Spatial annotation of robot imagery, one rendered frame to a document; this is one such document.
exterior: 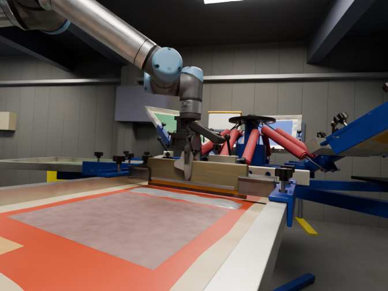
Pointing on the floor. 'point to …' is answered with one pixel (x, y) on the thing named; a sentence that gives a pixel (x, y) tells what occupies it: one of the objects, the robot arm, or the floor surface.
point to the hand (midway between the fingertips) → (192, 175)
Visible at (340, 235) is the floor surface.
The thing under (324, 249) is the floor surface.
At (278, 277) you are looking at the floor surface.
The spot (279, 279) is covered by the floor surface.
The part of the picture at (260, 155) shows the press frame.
